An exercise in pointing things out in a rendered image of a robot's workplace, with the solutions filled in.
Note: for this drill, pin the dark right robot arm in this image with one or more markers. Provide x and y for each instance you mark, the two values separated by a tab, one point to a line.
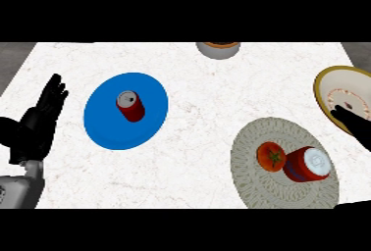
355	205

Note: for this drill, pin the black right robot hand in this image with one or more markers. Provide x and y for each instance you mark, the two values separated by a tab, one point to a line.
358	125

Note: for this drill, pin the beige round woven placemat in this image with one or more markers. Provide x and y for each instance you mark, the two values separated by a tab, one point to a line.
271	189

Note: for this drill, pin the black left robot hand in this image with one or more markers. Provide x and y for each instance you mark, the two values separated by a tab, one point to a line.
36	130

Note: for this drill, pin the red tomato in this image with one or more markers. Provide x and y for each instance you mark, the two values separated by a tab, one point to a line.
269	157

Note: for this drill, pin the red can with silver top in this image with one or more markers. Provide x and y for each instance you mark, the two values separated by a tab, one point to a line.
133	109

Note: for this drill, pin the grey bowl with orange rim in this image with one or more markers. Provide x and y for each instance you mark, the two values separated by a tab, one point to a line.
218	52

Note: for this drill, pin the red can with blue label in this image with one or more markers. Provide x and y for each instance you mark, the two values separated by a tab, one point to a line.
309	165

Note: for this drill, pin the cream bowl with yellow rim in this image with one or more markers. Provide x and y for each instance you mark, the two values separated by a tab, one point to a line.
337	81

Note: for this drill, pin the blue round plate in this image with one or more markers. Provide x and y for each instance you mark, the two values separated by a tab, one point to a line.
104	124

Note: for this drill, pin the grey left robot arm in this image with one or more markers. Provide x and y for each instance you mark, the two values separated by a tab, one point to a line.
20	189

